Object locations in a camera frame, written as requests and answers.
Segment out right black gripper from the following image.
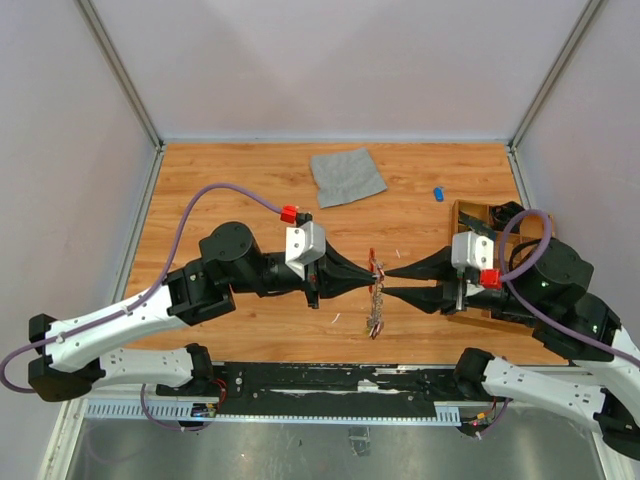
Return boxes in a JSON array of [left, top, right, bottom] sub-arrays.
[[378, 244, 544, 315]]

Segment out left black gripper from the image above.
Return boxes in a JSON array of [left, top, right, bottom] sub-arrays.
[[230, 237, 377, 310]]

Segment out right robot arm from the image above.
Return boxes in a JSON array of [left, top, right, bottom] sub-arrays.
[[383, 238, 639, 459]]

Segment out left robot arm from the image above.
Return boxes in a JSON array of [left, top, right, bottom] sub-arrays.
[[28, 221, 376, 402]]

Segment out wooden compartment tray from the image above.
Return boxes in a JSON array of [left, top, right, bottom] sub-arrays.
[[448, 200, 545, 334]]

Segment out blue key tag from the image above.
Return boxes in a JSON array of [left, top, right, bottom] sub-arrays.
[[433, 187, 445, 203]]

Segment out grey cloth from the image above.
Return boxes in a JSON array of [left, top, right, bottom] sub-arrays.
[[310, 147, 387, 209]]

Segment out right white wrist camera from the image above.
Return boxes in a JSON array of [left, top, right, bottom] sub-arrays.
[[451, 231, 495, 271]]

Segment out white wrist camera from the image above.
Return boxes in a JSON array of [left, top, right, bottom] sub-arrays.
[[285, 221, 326, 280], [451, 231, 495, 271]]

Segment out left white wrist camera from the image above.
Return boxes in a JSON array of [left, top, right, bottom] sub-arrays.
[[285, 221, 326, 280]]

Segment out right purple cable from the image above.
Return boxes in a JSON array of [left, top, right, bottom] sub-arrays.
[[479, 209, 640, 371]]

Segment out black mounting rail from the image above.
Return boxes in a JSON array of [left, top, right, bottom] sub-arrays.
[[154, 360, 506, 419]]

